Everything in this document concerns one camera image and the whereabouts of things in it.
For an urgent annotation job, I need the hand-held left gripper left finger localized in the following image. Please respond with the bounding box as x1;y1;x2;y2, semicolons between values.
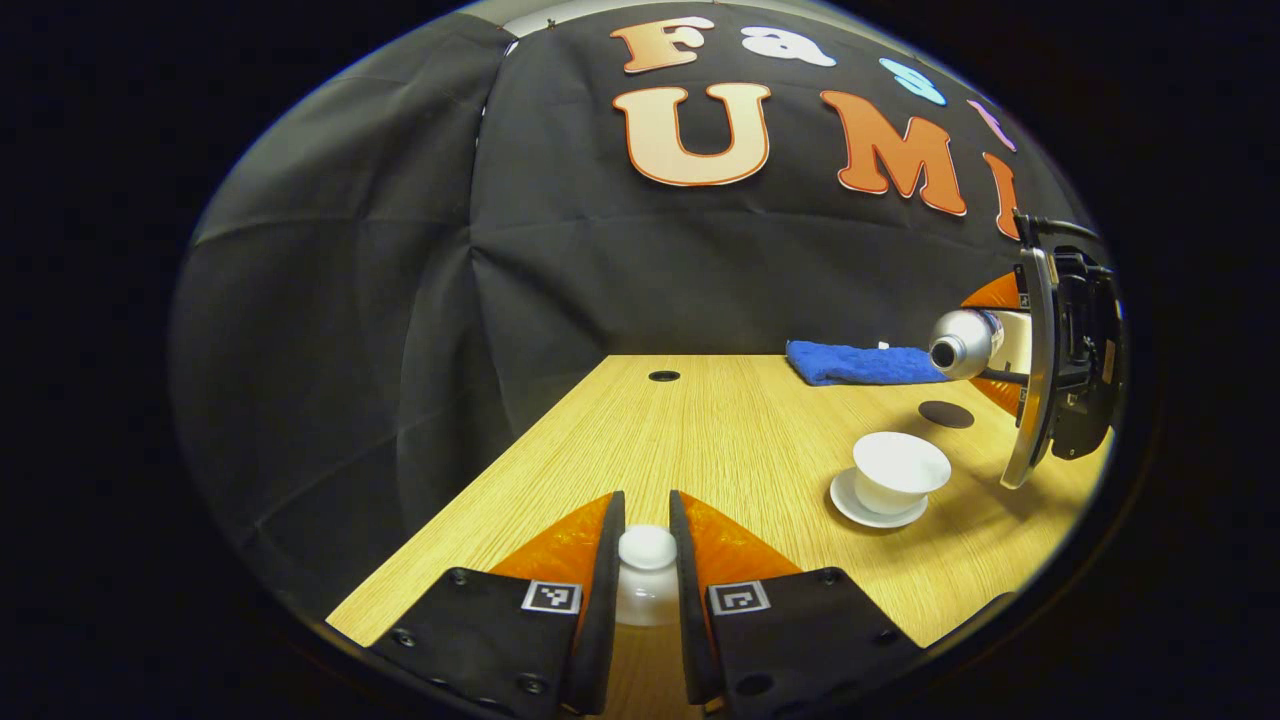
365;489;626;716

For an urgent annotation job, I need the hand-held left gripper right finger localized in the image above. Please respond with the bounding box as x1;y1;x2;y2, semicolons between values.
668;489;926;716

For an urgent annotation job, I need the silver water bottle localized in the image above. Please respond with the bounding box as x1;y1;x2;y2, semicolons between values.
928;308;1033;381

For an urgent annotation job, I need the white teacup lid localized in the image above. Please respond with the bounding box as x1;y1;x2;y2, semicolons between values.
615;524;683;627

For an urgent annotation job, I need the white teacup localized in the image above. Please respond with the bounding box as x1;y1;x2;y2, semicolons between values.
852;431;952;516

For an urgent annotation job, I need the blue towel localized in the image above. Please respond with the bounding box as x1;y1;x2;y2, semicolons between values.
785;340;951;387

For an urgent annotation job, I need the white saucer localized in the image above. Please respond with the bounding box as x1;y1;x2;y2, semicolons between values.
829;467;929;529

